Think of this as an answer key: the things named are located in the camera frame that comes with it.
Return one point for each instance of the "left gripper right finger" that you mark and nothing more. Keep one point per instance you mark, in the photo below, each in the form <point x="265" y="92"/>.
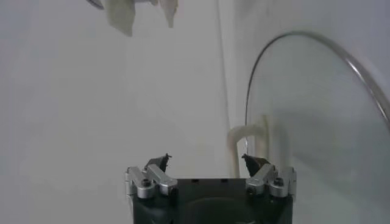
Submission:
<point x="262" y="178"/>

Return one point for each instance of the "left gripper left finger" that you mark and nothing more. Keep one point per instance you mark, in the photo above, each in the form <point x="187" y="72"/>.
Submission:
<point x="161" y="181"/>

